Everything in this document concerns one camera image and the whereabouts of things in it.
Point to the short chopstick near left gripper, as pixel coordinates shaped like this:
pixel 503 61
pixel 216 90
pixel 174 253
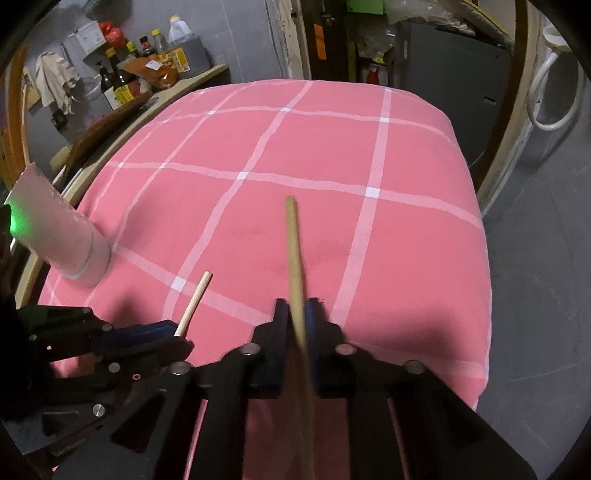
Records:
pixel 198 294

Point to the clear oil jug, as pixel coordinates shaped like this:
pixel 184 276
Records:
pixel 185 49

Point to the white plastic utensil holder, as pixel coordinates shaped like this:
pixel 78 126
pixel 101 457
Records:
pixel 44 222

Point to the dark soy sauce bottle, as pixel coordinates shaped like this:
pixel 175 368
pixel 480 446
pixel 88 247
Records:
pixel 121 82

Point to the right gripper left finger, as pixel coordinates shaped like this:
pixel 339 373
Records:
pixel 220 393

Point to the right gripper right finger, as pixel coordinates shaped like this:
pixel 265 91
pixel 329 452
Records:
pixel 342 371

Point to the dark grey cabinet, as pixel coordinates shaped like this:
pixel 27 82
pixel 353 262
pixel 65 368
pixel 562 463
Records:
pixel 462 76

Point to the green box on shelf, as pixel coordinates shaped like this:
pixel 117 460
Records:
pixel 370 7

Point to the pink checked tablecloth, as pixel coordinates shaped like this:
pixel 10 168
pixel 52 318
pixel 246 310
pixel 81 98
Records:
pixel 392 237

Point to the hanging white towel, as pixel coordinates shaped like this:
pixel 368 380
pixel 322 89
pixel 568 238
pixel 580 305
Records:
pixel 55 78

